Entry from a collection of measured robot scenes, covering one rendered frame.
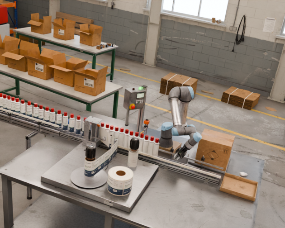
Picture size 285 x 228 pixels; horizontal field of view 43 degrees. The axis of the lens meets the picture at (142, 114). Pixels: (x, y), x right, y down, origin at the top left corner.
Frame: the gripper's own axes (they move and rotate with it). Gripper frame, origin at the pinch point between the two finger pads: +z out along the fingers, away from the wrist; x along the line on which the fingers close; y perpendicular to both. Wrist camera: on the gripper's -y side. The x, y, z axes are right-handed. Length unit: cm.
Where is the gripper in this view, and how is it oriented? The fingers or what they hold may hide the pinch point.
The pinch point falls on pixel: (175, 158)
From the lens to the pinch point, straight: 336.4
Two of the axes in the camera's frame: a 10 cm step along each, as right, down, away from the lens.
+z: -5.6, 6.6, 5.0
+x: 7.4, 6.7, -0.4
